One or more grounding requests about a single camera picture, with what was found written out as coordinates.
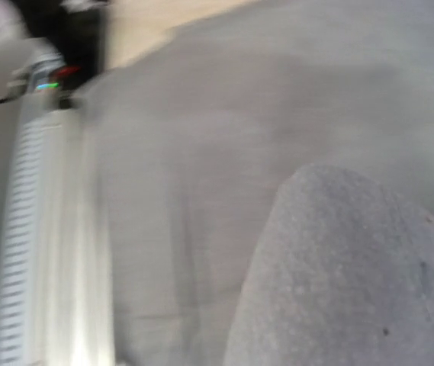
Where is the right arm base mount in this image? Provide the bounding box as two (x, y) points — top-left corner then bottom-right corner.
(15, 1), (105, 109)

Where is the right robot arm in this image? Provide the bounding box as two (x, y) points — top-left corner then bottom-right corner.
(0, 1), (62, 104)

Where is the front aluminium rail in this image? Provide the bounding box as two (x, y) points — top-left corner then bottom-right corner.
(0, 93), (115, 365)

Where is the grey long sleeve shirt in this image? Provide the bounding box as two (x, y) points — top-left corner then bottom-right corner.
(85, 1), (434, 365)

